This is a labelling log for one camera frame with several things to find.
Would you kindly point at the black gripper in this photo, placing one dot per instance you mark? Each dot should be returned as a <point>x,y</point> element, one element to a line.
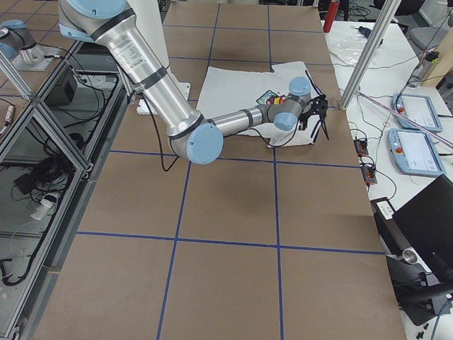
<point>320,114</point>

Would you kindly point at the grey cartoon print t-shirt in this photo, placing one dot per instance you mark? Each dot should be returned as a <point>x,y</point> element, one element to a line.
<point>227,91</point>

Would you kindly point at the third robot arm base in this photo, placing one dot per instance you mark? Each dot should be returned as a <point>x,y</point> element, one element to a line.
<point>19,46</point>

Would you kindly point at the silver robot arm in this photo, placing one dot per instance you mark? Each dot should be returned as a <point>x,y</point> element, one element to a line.
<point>113,24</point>

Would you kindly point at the lower orange usb hub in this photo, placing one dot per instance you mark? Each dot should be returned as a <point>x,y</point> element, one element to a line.
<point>369,174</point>

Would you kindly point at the clear plastic bag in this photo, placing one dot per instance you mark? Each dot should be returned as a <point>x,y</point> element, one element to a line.
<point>349,50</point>

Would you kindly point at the upper blue teach pendant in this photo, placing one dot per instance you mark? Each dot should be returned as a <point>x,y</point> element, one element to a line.
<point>417,108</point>

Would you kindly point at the blue teach pendant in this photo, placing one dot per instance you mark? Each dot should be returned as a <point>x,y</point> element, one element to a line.
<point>414,153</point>
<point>417,108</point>

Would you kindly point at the lower blue teach pendant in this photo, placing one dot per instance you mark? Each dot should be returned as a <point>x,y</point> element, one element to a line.
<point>414,153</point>

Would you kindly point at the red bottle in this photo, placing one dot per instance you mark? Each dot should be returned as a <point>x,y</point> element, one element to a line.
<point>331,15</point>

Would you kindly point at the black laptop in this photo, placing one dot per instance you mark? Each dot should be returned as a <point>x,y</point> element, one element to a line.
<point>426,223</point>

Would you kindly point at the black power adapter box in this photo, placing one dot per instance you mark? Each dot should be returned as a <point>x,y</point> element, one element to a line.
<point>63,91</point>

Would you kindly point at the aluminium frame post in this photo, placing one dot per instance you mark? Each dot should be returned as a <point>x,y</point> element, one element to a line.
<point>387,13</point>

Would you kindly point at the aluminium side frame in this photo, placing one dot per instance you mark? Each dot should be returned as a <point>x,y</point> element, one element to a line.
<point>51,157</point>

